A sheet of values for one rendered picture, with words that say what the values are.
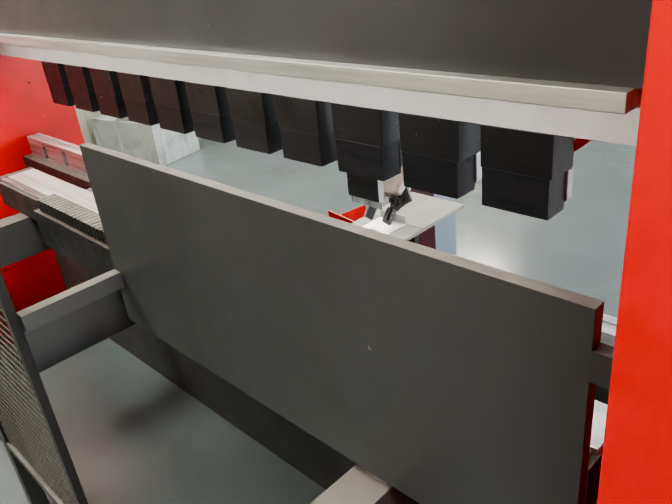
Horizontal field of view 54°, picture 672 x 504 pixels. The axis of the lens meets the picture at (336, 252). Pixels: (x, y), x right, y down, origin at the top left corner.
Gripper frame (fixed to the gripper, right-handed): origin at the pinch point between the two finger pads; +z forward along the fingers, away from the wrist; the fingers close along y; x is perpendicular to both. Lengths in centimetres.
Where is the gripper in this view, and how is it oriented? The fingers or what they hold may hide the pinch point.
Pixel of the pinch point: (379, 214)
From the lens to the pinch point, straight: 166.3
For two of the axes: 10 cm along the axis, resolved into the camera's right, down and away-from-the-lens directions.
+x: 6.0, 2.8, 7.5
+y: 7.1, 2.5, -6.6
